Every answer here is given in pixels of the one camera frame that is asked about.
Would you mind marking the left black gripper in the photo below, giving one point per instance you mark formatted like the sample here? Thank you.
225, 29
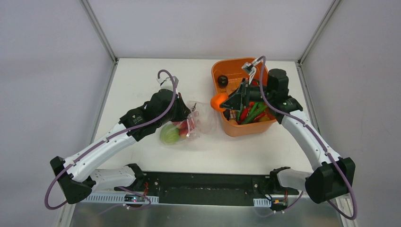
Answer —
184, 110

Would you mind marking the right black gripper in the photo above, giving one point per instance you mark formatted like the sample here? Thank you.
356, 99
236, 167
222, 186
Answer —
245, 95

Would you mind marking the orange toy tangerine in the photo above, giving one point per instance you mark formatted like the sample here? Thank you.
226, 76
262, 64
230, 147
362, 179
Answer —
217, 100

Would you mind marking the dark purple toy mangosteen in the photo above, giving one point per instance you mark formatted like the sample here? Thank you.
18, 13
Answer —
222, 81

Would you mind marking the green toy cabbage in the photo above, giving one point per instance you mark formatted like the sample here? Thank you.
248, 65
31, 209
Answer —
169, 134

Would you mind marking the red toy lychee bunch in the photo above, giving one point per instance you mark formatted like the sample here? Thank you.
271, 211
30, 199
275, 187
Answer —
187, 128

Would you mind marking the clear pink zip top bag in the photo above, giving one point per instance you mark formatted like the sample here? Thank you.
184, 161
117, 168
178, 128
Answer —
202, 120

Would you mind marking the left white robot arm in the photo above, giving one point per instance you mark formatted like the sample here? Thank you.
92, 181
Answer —
79, 175

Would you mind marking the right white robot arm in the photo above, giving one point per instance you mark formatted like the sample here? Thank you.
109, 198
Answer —
332, 175

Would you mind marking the red toy chili pepper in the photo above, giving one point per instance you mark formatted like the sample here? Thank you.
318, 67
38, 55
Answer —
243, 114

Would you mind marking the orange plastic basket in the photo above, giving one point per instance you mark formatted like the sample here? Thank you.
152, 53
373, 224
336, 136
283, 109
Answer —
233, 70

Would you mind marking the long green toy pepper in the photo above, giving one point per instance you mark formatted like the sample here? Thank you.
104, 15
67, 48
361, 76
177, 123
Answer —
251, 117

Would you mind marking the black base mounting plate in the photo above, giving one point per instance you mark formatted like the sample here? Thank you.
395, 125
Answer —
209, 189

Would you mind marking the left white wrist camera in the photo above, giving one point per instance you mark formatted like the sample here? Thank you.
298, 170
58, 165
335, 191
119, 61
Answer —
167, 83

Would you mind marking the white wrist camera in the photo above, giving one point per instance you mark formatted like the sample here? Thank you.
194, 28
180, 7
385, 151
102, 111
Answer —
250, 69
167, 83

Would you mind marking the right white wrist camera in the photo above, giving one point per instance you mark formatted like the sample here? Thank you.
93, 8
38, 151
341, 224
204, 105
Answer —
250, 69

